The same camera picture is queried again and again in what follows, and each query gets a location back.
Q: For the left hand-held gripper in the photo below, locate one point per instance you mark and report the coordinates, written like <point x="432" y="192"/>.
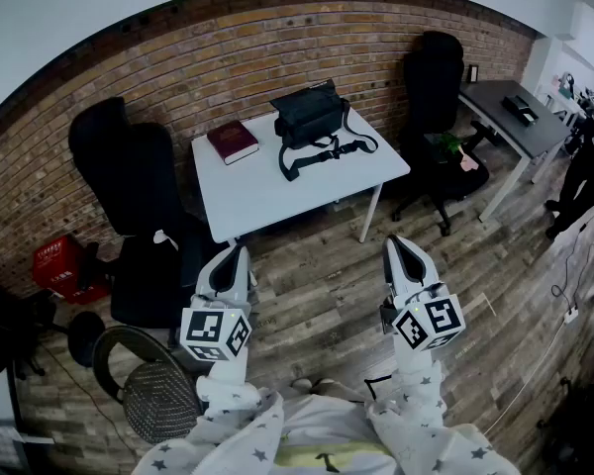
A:
<point x="213" y="327"/>

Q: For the person's left shoe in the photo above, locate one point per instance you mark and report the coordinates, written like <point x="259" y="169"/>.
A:
<point x="302" y="385"/>

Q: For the person's left forearm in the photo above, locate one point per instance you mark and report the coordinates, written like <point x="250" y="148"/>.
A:
<point x="237" y="404"/>

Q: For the red plastic crate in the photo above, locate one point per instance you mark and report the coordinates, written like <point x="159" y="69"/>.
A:
<point x="59" y="265"/>

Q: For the black high-back office chair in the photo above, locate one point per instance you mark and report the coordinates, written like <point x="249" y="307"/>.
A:
<point x="433" y="87"/>
<point x="128" y="191"/>

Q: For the white power strip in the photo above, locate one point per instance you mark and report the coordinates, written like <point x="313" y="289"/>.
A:
<point x="571" y="314"/>

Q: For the white square table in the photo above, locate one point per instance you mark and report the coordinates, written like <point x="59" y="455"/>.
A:
<point x="257" y="191"/>

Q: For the pink paper note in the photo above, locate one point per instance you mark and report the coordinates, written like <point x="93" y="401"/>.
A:
<point x="469" y="162"/>

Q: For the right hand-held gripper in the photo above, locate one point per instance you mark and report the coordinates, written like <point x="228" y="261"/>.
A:
<point x="425" y="322"/>

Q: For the white cloth scrap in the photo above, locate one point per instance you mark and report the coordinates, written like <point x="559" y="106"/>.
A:
<point x="164" y="239"/>

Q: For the person's right forearm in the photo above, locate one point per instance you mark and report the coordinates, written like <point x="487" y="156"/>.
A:
<point x="416" y="404"/>

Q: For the small green plant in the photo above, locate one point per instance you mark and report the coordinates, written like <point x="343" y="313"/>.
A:
<point x="448" y="142"/>

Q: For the person's shoe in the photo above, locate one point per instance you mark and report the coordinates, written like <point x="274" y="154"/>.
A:
<point x="302" y="385"/>
<point x="325" y="386"/>

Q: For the person's torso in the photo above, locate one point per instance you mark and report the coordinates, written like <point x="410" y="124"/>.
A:
<point x="326" y="428"/>

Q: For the person's right shoe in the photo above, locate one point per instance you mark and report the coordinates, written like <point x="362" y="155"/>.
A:
<point x="325" y="386"/>

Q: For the dark red hardcover book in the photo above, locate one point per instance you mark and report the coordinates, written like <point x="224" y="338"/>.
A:
<point x="231" y="140"/>

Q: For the black round stool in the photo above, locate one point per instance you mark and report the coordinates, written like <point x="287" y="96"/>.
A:
<point x="85" y="337"/>

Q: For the black mesh round chair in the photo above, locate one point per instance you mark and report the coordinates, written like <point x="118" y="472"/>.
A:
<point x="161" y="404"/>

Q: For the small black picture frame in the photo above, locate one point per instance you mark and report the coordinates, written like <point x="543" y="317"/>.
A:
<point x="473" y="73"/>

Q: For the black shoulder bag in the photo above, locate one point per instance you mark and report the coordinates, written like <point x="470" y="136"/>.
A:
<point x="309" y="114"/>

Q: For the black box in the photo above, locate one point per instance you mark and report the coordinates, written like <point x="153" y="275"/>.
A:
<point x="520" y="109"/>

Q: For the grey desk with white legs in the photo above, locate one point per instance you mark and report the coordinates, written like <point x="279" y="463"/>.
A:
<point x="500" y="112"/>

